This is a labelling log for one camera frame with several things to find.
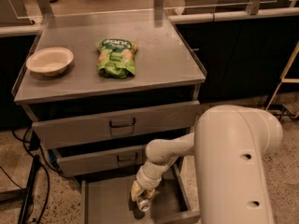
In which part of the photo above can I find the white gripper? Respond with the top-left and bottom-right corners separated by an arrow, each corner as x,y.
131,165 -> 162,202

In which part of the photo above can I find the silver redbull can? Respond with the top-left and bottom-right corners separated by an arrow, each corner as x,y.
136,192 -> 151,212

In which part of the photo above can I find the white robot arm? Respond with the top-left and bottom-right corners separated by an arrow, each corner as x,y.
131,105 -> 283,224

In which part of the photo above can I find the middle metal drawer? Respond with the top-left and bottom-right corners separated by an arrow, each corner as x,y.
53,136 -> 153,176

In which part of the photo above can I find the metal drawer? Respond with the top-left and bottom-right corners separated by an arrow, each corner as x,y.
53,136 -> 153,176
33,101 -> 200,149
81,160 -> 200,224

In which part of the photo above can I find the bottom metal drawer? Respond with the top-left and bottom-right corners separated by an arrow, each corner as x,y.
81,160 -> 200,224

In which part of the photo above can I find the top metal drawer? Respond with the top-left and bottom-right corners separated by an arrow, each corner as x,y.
33,101 -> 200,149

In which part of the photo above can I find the metal drawer cabinet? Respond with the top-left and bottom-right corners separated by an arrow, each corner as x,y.
10,8 -> 207,185

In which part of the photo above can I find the black floor stand bar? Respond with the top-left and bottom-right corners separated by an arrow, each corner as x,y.
18,155 -> 40,224

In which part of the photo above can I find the green chip bag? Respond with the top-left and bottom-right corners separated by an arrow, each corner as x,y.
96,38 -> 138,78

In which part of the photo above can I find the white paper bowl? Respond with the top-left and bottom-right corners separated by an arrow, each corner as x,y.
26,48 -> 74,77

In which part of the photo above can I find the black floor cable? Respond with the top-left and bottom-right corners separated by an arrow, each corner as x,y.
0,126 -> 68,224

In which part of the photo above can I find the yellow wheeled cart frame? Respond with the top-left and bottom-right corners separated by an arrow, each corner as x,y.
263,41 -> 299,110

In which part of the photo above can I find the white horizontal rail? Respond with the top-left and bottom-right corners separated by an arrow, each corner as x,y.
168,7 -> 299,24

